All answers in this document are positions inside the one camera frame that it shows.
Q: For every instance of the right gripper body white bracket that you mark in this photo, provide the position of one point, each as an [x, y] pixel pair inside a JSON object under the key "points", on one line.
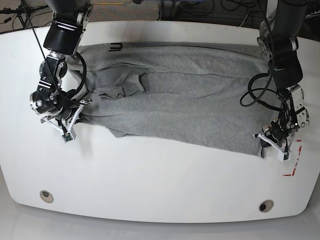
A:
{"points": [[67, 118]]}

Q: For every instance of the red tape marking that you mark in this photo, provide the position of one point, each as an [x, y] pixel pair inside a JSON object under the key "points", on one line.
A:
{"points": [[289, 167]]}

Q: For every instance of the table grommet hole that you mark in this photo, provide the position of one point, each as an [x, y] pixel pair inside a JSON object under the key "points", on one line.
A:
{"points": [[46, 196], [266, 206]]}

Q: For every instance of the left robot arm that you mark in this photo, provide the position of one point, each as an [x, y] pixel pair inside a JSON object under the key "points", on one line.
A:
{"points": [[279, 89]]}

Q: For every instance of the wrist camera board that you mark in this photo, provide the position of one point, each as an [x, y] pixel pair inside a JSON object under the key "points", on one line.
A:
{"points": [[67, 137], [287, 156]]}

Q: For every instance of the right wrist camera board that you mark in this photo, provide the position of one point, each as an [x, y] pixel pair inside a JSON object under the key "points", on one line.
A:
{"points": [[67, 137]]}

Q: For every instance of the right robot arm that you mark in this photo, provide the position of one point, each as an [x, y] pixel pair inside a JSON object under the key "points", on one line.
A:
{"points": [[61, 109]]}

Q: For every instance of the black tripod stand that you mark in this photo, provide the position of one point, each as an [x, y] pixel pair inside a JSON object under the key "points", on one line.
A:
{"points": [[23, 13]]}

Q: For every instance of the left table grommet hole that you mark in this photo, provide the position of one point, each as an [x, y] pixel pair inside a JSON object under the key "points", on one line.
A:
{"points": [[46, 196]]}

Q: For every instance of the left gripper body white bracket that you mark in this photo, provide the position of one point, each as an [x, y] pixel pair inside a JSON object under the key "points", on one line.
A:
{"points": [[280, 137]]}

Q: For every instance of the right table grommet hole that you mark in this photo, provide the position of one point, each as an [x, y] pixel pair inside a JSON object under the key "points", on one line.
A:
{"points": [[266, 206]]}

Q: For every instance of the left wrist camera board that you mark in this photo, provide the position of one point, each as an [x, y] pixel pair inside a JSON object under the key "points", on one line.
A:
{"points": [[287, 156]]}

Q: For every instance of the grey T-shirt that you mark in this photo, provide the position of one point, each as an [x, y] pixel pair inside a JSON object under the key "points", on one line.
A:
{"points": [[188, 92]]}

